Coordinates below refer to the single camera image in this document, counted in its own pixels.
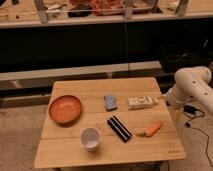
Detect white paper cup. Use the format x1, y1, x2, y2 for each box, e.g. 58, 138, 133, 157
80, 127, 100, 151

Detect black striped box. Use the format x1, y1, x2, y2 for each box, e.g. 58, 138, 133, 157
107, 116, 132, 143

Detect orange object on shelf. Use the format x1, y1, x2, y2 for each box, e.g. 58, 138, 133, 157
90, 0, 156, 16

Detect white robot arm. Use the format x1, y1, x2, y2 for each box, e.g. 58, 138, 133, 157
165, 66, 213, 115

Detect blue sponge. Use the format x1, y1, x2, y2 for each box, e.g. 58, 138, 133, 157
104, 95, 117, 111

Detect orange carrot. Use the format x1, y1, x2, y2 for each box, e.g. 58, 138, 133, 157
138, 122, 163, 137

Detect black cable on floor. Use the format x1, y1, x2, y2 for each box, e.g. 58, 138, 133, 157
182, 104, 213, 158

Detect orange bowl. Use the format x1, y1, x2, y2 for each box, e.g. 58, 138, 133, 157
49, 95, 82, 124

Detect black object on shelf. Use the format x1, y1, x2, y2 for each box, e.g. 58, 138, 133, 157
67, 4, 92, 18

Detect wooden table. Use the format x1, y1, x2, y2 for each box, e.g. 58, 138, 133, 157
34, 77, 186, 168

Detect hanging black cable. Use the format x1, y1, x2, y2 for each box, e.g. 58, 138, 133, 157
123, 0, 132, 79

